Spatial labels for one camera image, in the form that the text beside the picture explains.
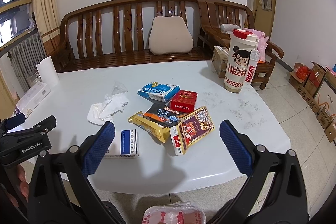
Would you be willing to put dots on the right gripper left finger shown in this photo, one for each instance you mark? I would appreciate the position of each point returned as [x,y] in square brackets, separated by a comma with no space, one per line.
[60,191]

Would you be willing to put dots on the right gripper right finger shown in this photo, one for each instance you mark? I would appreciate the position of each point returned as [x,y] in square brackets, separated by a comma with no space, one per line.
[286,201]

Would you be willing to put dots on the white tissue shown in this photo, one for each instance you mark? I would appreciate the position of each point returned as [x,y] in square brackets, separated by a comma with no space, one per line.
[102,112]

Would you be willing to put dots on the red gold cigarette pack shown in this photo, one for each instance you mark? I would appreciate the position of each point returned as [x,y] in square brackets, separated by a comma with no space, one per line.
[192,128]

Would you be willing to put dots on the yellow snack wrapper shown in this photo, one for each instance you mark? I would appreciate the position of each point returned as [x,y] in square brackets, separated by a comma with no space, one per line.
[160,132]

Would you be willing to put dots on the white red trash bag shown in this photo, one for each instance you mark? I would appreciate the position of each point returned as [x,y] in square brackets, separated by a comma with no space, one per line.
[179,212]

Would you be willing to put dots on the white flat box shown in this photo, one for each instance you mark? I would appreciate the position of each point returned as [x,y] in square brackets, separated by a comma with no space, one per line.
[34,96]

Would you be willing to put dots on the white paper towel roll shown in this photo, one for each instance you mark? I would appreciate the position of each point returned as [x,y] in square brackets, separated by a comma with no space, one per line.
[48,72]

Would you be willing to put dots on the radiator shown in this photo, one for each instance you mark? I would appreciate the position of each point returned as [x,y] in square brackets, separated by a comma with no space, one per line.
[24,56]

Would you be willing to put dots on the cardboard boxes on floor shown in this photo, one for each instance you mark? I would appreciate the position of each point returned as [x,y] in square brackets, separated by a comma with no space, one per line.
[316,86]

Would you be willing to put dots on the clear plastic wrapper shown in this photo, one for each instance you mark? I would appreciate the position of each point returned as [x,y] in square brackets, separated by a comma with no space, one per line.
[118,88]

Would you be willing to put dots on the black orange gel ball box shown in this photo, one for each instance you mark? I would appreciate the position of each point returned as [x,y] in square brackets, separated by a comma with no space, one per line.
[163,115]

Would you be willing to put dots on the long wooden bench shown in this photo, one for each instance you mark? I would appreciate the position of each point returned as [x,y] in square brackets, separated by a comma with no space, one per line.
[110,34]

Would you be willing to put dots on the Nezha cartoon tumbler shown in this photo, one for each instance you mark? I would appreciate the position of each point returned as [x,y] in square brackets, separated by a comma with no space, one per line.
[242,43]

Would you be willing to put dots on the pink plastic bag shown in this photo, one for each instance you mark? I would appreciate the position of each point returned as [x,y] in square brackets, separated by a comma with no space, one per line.
[262,40]

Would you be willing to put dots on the yellow door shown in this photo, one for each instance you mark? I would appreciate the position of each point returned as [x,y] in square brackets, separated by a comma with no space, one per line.
[264,12]

